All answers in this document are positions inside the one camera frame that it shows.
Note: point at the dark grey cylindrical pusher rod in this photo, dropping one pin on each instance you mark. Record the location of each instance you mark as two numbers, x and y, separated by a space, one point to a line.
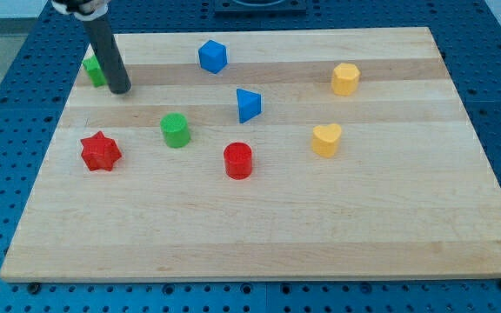
105 48

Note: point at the white and black rod mount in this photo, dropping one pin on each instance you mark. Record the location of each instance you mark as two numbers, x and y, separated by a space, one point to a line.
83 10

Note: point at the green star block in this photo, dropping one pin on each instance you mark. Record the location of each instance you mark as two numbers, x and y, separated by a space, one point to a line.
94 71

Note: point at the blue cube block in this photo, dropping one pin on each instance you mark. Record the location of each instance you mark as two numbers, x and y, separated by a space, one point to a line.
212 56

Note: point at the red star block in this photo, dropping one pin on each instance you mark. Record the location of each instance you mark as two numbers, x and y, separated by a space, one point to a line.
100 152

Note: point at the green cylinder block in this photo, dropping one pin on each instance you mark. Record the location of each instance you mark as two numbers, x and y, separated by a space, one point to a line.
175 130

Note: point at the blue triangle block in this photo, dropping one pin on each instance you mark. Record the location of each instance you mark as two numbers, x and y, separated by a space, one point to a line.
249 105

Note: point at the red cylinder block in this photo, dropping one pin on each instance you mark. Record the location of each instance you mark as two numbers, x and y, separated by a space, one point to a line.
238 160

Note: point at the yellow hexagon block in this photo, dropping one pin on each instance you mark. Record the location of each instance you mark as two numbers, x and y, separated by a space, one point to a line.
345 79

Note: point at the yellow heart block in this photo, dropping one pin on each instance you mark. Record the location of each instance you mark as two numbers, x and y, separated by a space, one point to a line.
325 139

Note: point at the light wooden board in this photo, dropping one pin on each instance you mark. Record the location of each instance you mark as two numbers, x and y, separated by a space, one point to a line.
409 194

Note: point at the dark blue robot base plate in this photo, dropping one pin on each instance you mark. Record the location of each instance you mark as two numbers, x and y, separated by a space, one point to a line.
228 7

